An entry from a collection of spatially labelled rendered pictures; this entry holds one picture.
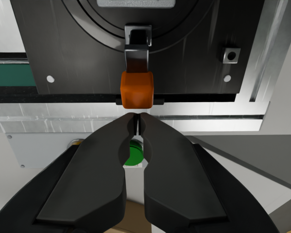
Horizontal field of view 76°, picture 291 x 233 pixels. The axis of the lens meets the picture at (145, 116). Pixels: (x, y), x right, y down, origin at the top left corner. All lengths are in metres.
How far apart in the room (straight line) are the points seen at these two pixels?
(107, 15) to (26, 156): 0.24
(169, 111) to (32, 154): 0.21
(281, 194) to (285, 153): 1.34
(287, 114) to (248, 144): 1.28
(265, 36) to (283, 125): 0.26
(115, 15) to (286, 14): 0.17
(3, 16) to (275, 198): 0.68
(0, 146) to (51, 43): 0.32
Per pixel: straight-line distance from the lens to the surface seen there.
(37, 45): 0.23
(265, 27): 0.25
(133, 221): 0.52
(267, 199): 0.64
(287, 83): 0.42
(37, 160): 0.33
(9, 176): 0.56
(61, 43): 0.22
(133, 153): 0.27
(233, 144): 1.67
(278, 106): 0.44
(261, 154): 1.86
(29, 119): 0.30
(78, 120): 0.27
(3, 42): 0.32
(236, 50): 0.22
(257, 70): 0.26
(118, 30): 0.19
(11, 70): 0.29
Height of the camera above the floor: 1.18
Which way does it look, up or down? 60 degrees down
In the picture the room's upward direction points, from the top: 178 degrees clockwise
